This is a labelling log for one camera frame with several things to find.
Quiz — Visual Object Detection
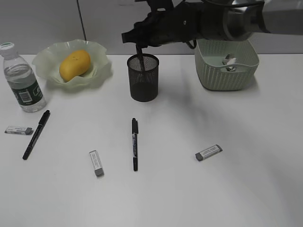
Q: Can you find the waste paper ball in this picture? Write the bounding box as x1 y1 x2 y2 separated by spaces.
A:
222 53 237 71

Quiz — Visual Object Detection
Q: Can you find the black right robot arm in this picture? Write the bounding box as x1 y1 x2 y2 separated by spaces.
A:
122 0 303 49

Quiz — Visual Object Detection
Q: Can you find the grey white eraser right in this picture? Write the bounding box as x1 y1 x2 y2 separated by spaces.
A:
195 144 223 161

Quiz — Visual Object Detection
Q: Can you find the pale green woven basket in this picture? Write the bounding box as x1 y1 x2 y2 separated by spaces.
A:
195 39 259 91

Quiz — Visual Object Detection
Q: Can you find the grey white eraser left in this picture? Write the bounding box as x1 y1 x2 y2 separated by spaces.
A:
5 126 33 135

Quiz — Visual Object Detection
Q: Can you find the grey white eraser middle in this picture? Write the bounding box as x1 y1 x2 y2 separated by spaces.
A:
89 150 104 177

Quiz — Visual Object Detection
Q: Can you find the pale green wavy plate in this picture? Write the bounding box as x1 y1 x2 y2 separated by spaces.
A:
32 39 113 93

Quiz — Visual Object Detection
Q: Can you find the black marker pen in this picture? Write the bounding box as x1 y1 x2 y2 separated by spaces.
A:
136 45 145 72
22 110 51 160
132 118 139 172

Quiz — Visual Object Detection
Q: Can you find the clear water bottle green label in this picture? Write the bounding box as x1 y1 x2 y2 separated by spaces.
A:
0 42 46 113

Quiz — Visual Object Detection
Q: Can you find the grey white eraser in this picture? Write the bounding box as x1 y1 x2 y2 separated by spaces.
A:
89 150 104 177
5 126 33 135
195 144 223 161

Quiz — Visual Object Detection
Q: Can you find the yellow mango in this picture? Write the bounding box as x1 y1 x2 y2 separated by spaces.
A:
59 50 91 82

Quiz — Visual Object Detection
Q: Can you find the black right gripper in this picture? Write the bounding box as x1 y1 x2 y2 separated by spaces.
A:
122 0 204 48

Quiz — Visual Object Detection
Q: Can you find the black mesh pen holder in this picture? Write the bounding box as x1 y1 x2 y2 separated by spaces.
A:
127 53 159 102

